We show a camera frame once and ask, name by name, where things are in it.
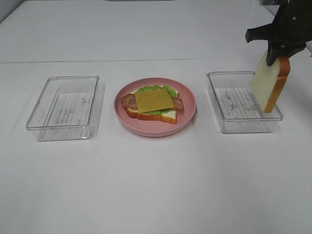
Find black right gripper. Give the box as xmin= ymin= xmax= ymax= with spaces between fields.
xmin=245 ymin=0 xmax=312 ymax=66

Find bread slice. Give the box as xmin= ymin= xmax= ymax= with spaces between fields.
xmin=124 ymin=90 xmax=180 ymax=124
xmin=250 ymin=52 xmax=291 ymax=113

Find bacon strip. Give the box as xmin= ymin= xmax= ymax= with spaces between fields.
xmin=121 ymin=94 xmax=137 ymax=109
xmin=126 ymin=97 xmax=184 ymax=112

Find green lettuce leaf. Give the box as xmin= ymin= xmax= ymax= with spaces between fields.
xmin=133 ymin=84 xmax=178 ymax=116

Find yellow cheese slice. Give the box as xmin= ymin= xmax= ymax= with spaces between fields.
xmin=135 ymin=89 xmax=174 ymax=113

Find right clear plastic tray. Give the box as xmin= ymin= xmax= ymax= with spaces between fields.
xmin=206 ymin=71 xmax=283 ymax=134

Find clear plastic tray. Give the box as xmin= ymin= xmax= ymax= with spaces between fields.
xmin=206 ymin=71 xmax=283 ymax=134
xmin=26 ymin=76 xmax=101 ymax=141

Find pink round plate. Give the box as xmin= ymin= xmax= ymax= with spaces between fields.
xmin=114 ymin=78 xmax=196 ymax=137

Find left clear plastic tray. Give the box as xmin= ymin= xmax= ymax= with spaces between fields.
xmin=26 ymin=76 xmax=101 ymax=141

